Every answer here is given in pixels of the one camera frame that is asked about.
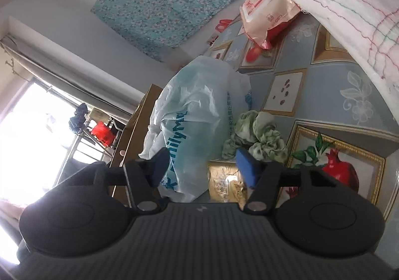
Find gold box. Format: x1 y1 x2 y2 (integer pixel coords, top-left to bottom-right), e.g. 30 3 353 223
206 160 254 208

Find white plastic bag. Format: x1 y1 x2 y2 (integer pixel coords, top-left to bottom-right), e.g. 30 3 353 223
139 55 254 203

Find hanging dark blue clothes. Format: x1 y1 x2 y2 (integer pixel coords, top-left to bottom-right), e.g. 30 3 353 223
68 103 90 135

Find red plastic bag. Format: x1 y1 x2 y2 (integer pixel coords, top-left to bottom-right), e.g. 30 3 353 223
90 120 115 148

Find green scrunchie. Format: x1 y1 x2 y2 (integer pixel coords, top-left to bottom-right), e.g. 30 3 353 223
222 111 289 164

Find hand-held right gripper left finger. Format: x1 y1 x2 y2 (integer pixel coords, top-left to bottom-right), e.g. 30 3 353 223
62 147 171 214

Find fruit printed table cover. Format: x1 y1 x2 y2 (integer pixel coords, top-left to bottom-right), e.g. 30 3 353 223
206 12 399 222

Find brown cardboard box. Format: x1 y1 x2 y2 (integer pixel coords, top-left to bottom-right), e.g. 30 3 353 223
110 83 166 206

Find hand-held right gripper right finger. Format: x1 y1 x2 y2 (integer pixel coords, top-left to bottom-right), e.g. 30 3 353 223
235 148 339 214

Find teal floral wall cloth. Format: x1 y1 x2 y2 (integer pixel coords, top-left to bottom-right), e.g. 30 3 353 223
90 0 247 63

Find white quilted blanket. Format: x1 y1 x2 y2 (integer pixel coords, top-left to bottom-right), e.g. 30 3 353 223
244 0 399 119

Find red white packet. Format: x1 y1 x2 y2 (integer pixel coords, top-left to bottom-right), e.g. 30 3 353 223
239 0 302 50

